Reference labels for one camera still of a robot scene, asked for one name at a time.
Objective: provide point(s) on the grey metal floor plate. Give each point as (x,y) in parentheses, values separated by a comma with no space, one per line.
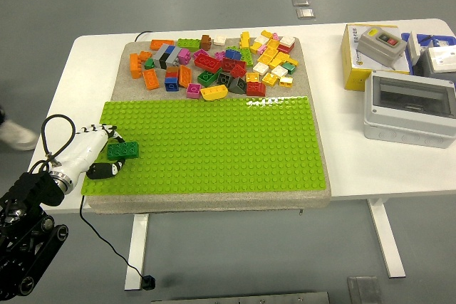
(363,289)

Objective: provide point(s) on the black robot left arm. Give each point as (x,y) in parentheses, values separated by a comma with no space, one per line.
(28,190)

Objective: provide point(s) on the dark green eight-stud brick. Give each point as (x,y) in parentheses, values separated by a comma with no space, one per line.
(123,150)
(206,78)

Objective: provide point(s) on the brown square brick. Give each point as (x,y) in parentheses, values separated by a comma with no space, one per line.
(172,69)

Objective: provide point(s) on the yellow curved brick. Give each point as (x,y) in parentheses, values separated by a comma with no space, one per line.
(213,92)

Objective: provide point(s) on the yellow long brick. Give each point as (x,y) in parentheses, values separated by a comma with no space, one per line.
(280,59)
(267,56)

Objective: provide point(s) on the orange eight-stud brick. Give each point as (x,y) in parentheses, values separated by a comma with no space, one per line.
(161,44)
(134,65)
(150,79)
(185,76)

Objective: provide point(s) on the white table leg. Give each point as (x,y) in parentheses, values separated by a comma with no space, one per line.
(137,247)
(386,240)

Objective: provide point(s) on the magenta square brick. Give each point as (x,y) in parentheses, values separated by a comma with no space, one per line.
(199,52)
(184,55)

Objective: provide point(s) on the dark red long brick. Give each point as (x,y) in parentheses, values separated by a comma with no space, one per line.
(231,63)

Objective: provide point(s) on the pink square brick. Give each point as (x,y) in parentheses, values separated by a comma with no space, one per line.
(194,91)

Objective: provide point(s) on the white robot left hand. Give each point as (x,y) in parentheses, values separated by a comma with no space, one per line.
(83,149)

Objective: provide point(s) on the brown tall brick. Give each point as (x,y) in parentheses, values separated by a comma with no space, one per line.
(206,41)

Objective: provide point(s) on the silver floor socket plate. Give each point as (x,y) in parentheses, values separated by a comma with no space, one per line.
(300,0)
(305,13)

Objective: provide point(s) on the yellow narrow brick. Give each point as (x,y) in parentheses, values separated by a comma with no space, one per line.
(244,38)

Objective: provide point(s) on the black square brick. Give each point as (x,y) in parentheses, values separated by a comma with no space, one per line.
(224,78)

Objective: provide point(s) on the lime green narrow brick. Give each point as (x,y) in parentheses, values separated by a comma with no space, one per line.
(246,55)

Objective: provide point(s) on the blue plastic bin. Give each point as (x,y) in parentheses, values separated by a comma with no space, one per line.
(447,38)

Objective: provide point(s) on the red square brick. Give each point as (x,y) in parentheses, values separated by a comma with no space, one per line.
(285,50)
(256,88)
(171,74)
(238,70)

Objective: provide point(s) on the small pink brick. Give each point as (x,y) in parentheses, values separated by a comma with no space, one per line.
(275,36)
(263,48)
(219,56)

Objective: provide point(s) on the green brick with pale top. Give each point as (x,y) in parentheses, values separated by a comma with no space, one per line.
(289,68)

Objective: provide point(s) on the grey white switch unit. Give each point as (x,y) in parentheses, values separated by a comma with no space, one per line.
(441,58)

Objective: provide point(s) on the lime green studded baseplate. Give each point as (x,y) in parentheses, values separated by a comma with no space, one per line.
(249,147)

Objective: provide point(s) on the white square brick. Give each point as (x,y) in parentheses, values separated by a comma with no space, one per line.
(286,40)
(278,70)
(261,39)
(219,40)
(260,68)

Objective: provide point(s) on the small lime green brick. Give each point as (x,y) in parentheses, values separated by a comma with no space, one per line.
(233,48)

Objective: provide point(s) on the white wall socket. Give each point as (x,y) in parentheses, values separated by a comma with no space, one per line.
(413,47)

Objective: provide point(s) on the person's foot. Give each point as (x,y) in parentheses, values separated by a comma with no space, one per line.
(18,136)

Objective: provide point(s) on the blue square brick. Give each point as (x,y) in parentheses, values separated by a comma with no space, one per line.
(171,84)
(233,55)

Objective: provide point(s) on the grey push-button switch box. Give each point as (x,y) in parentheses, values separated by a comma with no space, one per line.
(377,49)

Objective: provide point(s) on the dark grey slope brick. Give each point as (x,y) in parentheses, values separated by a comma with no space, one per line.
(237,85)

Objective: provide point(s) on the grey black blue brick stack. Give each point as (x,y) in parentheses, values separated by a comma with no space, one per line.
(165,55)

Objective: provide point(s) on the grey enclosure with clear lid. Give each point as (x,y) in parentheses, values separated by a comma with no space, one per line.
(406,122)

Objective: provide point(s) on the small orange brick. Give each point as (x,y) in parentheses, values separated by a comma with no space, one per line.
(145,55)

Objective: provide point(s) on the yellow square brick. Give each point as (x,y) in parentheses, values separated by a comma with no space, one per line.
(270,79)
(252,77)
(272,44)
(266,34)
(292,62)
(286,80)
(256,47)

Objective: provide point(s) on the yellow cardboard box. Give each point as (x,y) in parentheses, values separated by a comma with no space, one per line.
(351,65)

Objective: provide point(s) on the lime green eight-stud brick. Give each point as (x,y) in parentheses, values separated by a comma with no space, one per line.
(188,44)

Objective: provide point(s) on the grey-brown foam mat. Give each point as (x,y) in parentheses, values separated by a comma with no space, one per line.
(213,202)

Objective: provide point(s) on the long metal floor strip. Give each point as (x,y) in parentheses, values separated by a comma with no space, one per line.
(242,298)

